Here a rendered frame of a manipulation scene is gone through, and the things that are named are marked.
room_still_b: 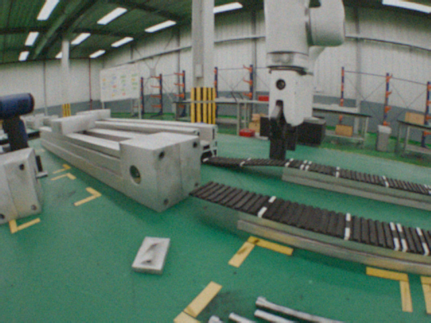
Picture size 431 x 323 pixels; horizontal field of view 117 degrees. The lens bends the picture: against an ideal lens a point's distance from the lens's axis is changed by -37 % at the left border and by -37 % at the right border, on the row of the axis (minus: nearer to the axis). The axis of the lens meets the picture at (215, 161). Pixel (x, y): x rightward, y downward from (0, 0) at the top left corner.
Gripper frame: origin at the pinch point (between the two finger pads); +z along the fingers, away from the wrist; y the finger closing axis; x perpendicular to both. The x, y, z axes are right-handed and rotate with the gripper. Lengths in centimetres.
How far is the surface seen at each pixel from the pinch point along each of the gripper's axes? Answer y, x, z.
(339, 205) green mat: -7.5, -13.0, 6.0
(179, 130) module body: -5.0, 23.4, -2.0
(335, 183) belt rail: -1.3, -11.4, 4.7
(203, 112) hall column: 256, 212, 19
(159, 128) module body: -5.0, 30.7, -2.0
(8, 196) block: -43, 27, 2
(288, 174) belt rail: -1.3, -1.9, 4.8
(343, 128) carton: 477, -20, 47
